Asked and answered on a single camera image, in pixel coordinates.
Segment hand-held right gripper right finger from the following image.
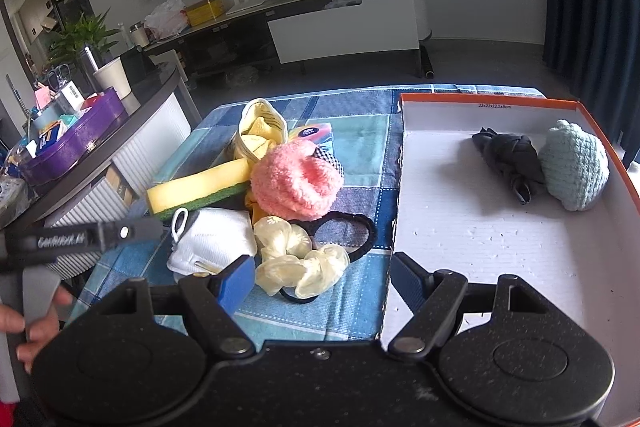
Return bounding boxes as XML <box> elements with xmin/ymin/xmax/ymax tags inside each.
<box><xmin>386</xmin><ymin>252</ymin><xmax>555</xmax><ymax>359</ymax></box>

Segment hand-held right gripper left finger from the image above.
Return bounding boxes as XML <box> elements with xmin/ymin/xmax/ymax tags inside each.
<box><xmin>100</xmin><ymin>254</ymin><xmax>258</xmax><ymax>359</ymax></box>

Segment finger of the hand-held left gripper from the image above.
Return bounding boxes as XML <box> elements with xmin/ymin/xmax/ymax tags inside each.
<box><xmin>97</xmin><ymin>216</ymin><xmax>165</xmax><ymax>252</ymax></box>

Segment white face mask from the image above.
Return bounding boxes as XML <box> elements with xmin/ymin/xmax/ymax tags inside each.
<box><xmin>166</xmin><ymin>207</ymin><xmax>258</xmax><ymax>278</ymax></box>

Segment cream fabric scrunchie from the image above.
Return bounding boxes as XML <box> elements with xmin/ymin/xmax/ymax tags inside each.
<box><xmin>252</xmin><ymin>214</ymin><xmax>350</xmax><ymax>300</ymax></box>

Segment black hair band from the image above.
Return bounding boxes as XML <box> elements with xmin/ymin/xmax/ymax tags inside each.
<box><xmin>277</xmin><ymin>209</ymin><xmax>379</xmax><ymax>305</ymax></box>

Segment orange cloth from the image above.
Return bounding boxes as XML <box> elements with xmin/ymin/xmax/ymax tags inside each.
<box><xmin>244</xmin><ymin>189</ymin><xmax>271</xmax><ymax>228</ymax></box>

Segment orange-edged white cardboard box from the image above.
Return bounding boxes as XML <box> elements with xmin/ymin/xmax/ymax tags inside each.
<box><xmin>380</xmin><ymin>92</ymin><xmax>640</xmax><ymax>425</ymax></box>

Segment yellow sponge with green pad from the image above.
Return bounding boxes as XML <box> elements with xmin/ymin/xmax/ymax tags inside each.
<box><xmin>146</xmin><ymin>158</ymin><xmax>253</xmax><ymax>220</ymax></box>

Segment pink fluffy sock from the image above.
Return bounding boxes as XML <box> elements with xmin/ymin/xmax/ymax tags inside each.
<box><xmin>250</xmin><ymin>138</ymin><xmax>346</xmax><ymax>220</ymax></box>

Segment yellow striped knitted cloth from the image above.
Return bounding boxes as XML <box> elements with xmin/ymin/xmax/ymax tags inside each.
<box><xmin>227</xmin><ymin>98</ymin><xmax>290</xmax><ymax>164</ymax></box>

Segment person's left hand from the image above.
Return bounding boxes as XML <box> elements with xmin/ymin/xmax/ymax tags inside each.
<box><xmin>0</xmin><ymin>284</ymin><xmax>74</xmax><ymax>376</ymax></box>

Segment curved table with ribbed panel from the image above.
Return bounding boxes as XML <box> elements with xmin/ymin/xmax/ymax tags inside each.
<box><xmin>0</xmin><ymin>59</ymin><xmax>203</xmax><ymax>280</ymax></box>

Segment purple oval tin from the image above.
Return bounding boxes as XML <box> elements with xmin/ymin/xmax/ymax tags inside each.
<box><xmin>17</xmin><ymin>87</ymin><xmax>126</xmax><ymax>185</ymax></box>

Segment white paper cup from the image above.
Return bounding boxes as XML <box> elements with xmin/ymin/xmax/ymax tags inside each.
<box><xmin>92</xmin><ymin>57</ymin><xmax>132</xmax><ymax>100</ymax></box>

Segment dark grey rolled cloth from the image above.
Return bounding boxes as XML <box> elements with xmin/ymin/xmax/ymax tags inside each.
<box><xmin>471</xmin><ymin>127</ymin><xmax>547</xmax><ymax>206</ymax></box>

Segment colourful tissue pack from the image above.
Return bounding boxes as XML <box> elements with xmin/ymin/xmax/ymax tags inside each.
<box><xmin>287</xmin><ymin>122</ymin><xmax>333</xmax><ymax>148</ymax></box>

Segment blue checkered tablecloth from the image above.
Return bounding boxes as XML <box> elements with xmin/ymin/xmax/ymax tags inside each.
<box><xmin>65</xmin><ymin>84</ymin><xmax>546</xmax><ymax>348</ymax></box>

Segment clear plastic bag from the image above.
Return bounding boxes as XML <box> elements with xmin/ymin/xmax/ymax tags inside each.
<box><xmin>222</xmin><ymin>64</ymin><xmax>261</xmax><ymax>90</ymax></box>

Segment leafy green houseplant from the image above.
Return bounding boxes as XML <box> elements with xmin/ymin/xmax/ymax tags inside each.
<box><xmin>45</xmin><ymin>9</ymin><xmax>121</xmax><ymax>92</ymax></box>

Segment light blue knitted pouch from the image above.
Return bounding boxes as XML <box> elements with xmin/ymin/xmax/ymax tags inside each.
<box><xmin>537</xmin><ymin>119</ymin><xmax>611</xmax><ymax>212</ymax></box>

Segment white plastic bag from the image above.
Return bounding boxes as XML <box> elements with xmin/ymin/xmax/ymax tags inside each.
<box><xmin>144</xmin><ymin>0</ymin><xmax>190</xmax><ymax>42</ymax></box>

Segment yellow flat box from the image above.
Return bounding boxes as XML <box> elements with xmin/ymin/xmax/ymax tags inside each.
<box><xmin>184</xmin><ymin>0</ymin><xmax>223</xmax><ymax>28</ymax></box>

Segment white and dark TV stand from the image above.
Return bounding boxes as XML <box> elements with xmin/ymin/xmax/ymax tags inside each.
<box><xmin>145</xmin><ymin>0</ymin><xmax>433</xmax><ymax>78</ymax></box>

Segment scissors with dark handles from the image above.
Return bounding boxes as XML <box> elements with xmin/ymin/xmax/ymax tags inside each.
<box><xmin>46</xmin><ymin>63</ymin><xmax>73</xmax><ymax>90</ymax></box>

